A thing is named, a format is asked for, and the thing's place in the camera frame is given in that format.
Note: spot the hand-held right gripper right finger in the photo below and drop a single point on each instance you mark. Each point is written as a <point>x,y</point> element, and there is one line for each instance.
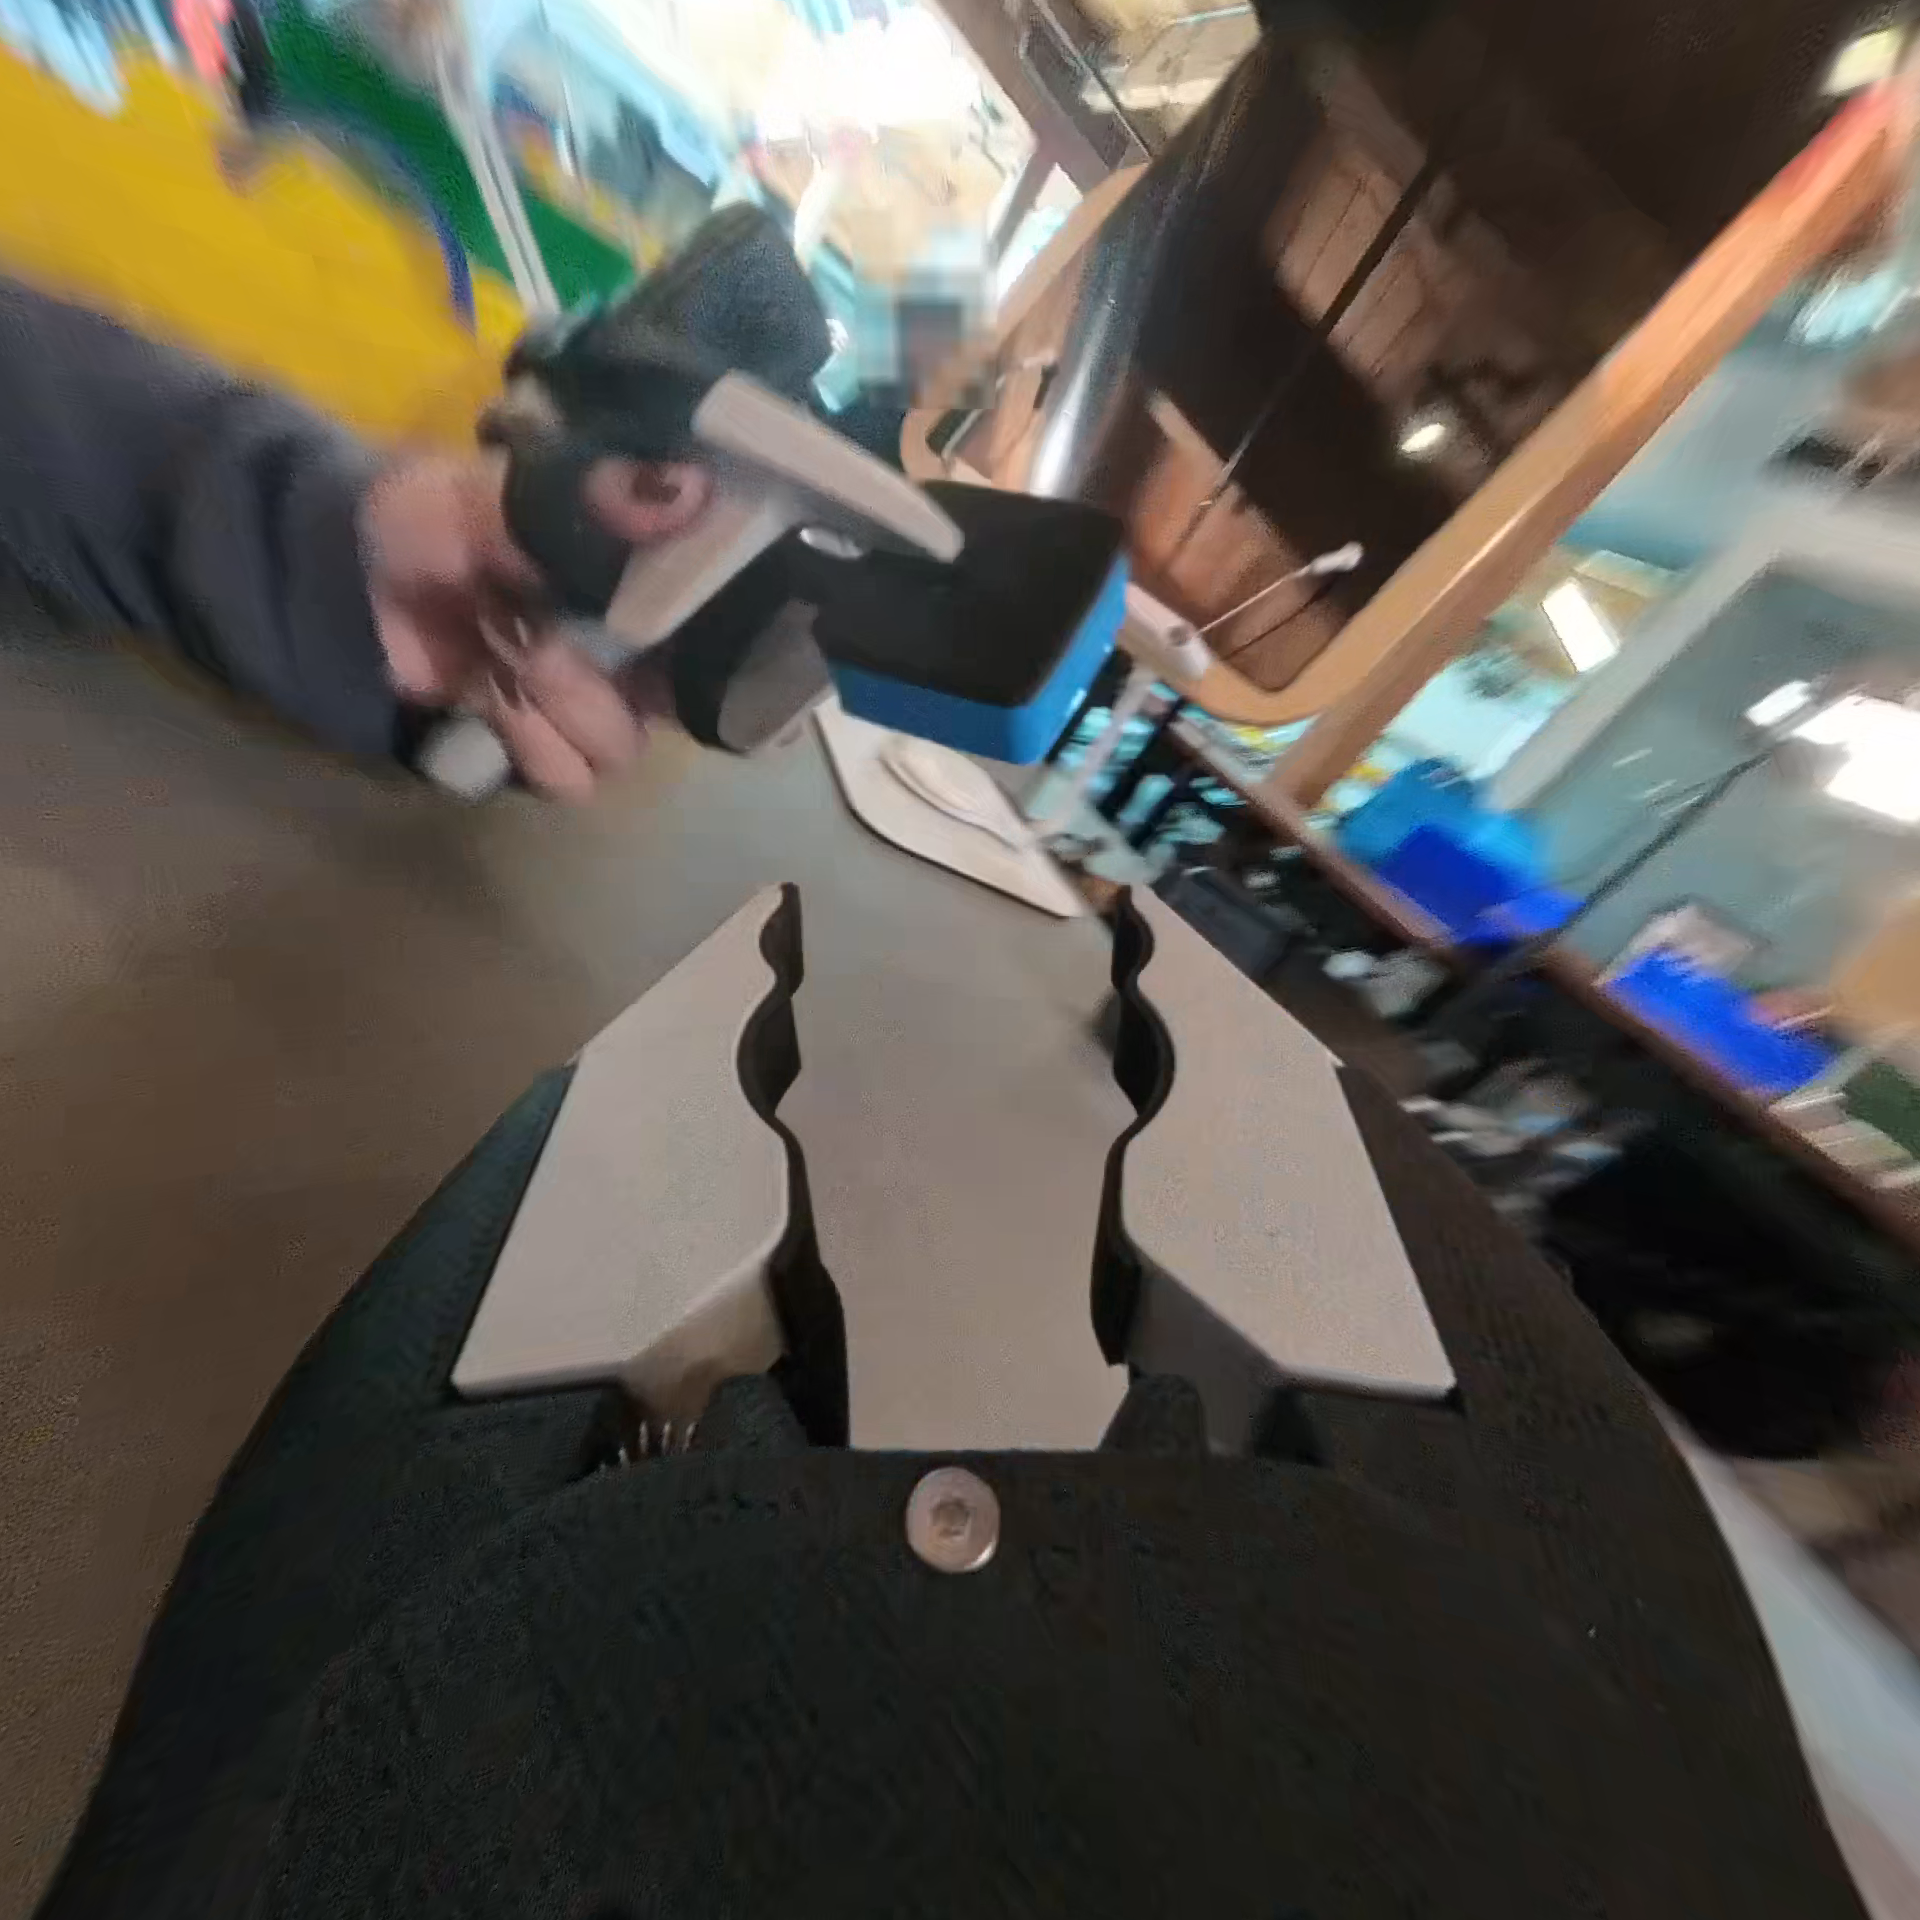
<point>1275,1214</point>

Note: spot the yellow plastic bin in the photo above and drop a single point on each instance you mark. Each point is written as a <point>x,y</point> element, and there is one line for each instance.
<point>225,254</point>

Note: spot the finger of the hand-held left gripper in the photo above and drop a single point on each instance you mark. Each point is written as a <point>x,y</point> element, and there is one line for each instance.
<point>757,675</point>
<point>825,464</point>

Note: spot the small blue plastic bin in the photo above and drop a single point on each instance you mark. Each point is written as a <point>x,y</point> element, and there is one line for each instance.
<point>1441,855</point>
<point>1723,1020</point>

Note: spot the person's left forearm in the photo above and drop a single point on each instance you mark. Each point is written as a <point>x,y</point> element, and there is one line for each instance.
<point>181,480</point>

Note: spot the green plastic bin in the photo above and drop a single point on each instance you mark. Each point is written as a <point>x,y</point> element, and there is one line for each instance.
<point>578,247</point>

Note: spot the wood framed mirror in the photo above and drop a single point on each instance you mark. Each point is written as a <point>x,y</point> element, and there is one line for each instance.
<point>1499,224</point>

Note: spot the person's left hand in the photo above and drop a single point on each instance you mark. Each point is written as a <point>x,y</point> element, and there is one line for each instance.
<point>435,599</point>

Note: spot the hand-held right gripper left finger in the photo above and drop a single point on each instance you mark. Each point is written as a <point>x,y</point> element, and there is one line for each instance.
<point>630,1214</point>

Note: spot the white mirror stand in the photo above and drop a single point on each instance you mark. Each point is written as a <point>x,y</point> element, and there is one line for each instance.
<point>930,818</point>

